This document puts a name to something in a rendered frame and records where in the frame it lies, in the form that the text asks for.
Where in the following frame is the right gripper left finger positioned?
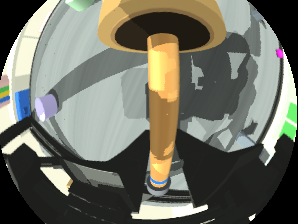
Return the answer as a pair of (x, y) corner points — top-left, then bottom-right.
(59, 129), (150, 214)

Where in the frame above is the wooden rolling pin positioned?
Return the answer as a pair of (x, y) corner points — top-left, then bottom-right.
(97, 0), (227, 196)

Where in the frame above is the pale green cylinder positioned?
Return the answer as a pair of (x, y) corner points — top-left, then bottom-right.
(66, 0), (95, 11)

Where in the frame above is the lavender cylinder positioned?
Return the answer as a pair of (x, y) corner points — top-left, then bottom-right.
(35, 94), (57, 121)

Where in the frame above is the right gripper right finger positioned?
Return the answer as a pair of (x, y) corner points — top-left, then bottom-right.
(175, 129), (264, 209)

